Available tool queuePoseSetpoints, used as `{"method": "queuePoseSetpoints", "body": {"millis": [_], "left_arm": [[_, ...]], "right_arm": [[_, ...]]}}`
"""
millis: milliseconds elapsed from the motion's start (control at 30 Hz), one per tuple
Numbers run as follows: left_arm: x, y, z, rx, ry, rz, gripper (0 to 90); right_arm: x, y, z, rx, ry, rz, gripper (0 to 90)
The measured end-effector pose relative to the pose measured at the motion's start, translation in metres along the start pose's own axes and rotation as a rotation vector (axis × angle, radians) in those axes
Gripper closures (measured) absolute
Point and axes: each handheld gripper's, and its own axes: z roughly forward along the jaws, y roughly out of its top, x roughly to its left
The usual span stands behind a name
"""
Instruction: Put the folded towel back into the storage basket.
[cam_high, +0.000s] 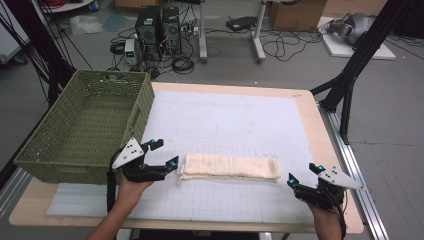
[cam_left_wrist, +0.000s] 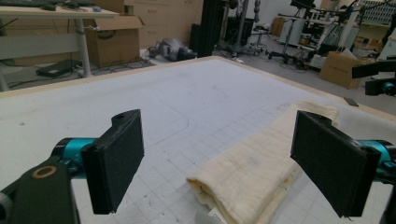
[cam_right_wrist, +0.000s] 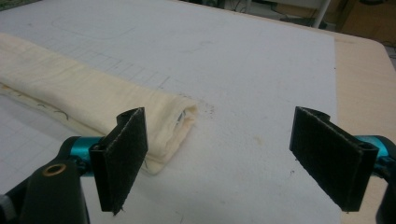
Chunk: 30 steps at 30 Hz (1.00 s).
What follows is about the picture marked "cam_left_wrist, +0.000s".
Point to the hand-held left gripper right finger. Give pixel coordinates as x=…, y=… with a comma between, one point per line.
x=330, y=165

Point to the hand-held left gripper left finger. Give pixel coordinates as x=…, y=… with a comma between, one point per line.
x=115, y=161

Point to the cream towel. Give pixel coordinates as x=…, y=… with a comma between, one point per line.
x=249, y=174

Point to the small black flat object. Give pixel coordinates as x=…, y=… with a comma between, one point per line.
x=351, y=101

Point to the small cardboard box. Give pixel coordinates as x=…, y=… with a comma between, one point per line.
x=337, y=70

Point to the black wheeled stand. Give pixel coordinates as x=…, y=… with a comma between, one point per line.
x=284, y=56

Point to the white cabinet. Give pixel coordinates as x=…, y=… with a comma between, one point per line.
x=291, y=31

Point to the black flat device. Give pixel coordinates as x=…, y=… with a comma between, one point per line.
x=57, y=69

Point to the large open cardboard box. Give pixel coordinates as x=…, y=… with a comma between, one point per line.
x=115, y=46

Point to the grey device on floor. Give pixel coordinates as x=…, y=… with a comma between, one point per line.
x=174, y=49

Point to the light wooden cabinet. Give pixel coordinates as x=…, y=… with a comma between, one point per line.
x=165, y=21

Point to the small blue object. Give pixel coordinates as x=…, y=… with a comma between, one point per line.
x=97, y=9

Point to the black tall column stand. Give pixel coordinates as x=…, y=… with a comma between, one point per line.
x=209, y=28

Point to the desk with white legs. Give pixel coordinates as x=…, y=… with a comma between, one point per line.
x=46, y=13

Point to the black computer mouse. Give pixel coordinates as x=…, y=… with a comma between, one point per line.
x=49, y=6

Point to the black keyboard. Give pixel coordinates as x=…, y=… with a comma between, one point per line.
x=21, y=3

